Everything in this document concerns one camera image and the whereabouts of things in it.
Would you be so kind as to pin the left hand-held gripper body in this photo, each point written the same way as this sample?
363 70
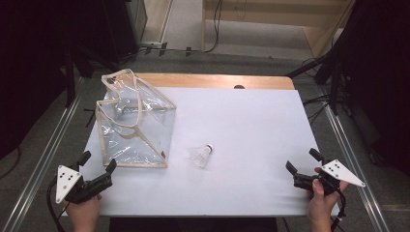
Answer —
68 180

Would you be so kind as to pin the black cabinet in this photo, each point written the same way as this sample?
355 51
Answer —
124 29

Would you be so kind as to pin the person's left hand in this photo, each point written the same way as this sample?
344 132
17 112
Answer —
84 211

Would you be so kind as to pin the metal floor rail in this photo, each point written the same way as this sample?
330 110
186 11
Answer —
42 167
357 167

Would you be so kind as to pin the black curtain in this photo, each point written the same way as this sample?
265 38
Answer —
380 80
29 64

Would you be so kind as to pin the person's dark clothing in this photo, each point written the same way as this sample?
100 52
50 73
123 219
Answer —
193 225

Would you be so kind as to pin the transparent bag with beige trim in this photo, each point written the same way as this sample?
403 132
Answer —
138 129

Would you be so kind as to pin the person's right hand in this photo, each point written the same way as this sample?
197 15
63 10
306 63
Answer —
320 206

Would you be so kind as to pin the light wooden furniture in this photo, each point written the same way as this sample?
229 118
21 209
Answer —
277 16

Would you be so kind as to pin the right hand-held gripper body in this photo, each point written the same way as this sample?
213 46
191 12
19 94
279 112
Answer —
340 171

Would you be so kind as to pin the black metal stand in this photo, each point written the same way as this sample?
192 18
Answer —
322 69

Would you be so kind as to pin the wooden table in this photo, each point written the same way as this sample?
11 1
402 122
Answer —
206 80

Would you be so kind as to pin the white table mat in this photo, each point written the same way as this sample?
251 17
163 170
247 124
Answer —
245 135

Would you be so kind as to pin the white shuttlecock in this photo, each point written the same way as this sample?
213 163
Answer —
202 156

